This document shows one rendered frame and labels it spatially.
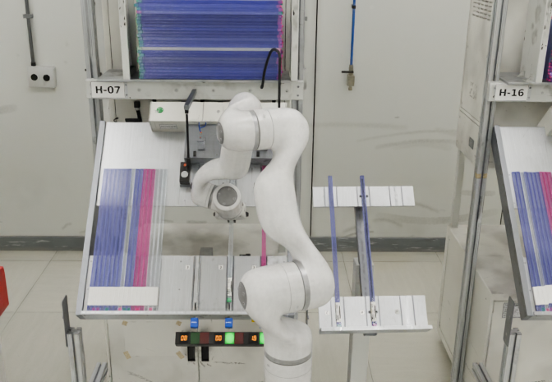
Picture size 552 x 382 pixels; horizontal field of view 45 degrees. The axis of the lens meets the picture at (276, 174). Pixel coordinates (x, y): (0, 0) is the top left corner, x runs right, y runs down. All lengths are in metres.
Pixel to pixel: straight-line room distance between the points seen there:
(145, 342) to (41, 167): 1.89
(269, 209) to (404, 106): 2.52
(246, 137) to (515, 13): 1.40
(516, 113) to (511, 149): 0.23
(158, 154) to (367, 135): 1.88
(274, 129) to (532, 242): 1.14
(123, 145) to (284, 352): 1.12
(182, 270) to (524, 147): 1.31
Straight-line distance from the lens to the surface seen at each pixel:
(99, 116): 2.51
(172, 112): 2.39
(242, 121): 1.57
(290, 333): 1.61
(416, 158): 4.11
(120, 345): 2.66
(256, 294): 1.53
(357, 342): 2.37
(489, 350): 2.75
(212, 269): 2.22
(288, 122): 1.60
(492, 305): 2.65
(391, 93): 3.97
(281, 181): 1.57
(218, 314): 2.16
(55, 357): 3.38
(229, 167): 1.87
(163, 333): 2.60
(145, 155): 2.41
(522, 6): 2.68
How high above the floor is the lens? 1.84
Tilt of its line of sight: 19 degrees down
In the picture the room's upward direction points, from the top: 1 degrees clockwise
